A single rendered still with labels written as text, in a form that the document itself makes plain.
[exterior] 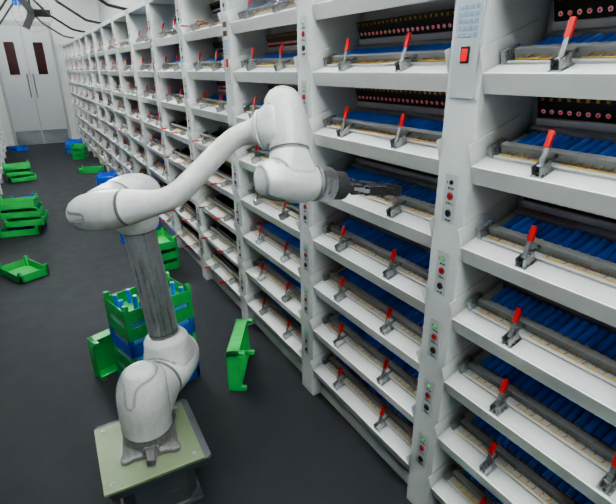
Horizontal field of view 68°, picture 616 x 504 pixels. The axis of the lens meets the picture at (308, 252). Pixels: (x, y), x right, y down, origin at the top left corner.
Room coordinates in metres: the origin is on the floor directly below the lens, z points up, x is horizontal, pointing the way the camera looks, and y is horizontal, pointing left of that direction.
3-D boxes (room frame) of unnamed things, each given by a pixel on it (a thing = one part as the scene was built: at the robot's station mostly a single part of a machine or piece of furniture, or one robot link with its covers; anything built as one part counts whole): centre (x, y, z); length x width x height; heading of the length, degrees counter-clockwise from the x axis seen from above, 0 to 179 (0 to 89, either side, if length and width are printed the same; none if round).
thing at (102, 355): (1.91, 0.90, 0.10); 0.30 x 0.08 x 0.20; 140
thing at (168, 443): (1.17, 0.52, 0.24); 0.22 x 0.18 x 0.06; 20
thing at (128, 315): (1.77, 0.69, 0.44); 0.30 x 0.20 x 0.08; 134
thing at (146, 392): (1.19, 0.52, 0.38); 0.18 x 0.16 x 0.22; 169
